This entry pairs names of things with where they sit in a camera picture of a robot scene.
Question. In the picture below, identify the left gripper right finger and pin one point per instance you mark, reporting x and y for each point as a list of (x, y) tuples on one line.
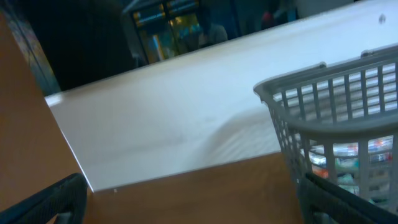
[(324, 202)]

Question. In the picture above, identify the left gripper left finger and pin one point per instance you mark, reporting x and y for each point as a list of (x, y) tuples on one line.
[(63, 202)]

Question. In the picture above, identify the grey plastic basket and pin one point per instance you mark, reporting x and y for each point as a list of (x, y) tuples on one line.
[(348, 102)]

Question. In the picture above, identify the white tissue pack strip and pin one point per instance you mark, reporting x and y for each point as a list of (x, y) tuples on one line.
[(379, 150)]

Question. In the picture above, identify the teal snack wrapper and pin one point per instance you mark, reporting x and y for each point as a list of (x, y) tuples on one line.
[(350, 182)]

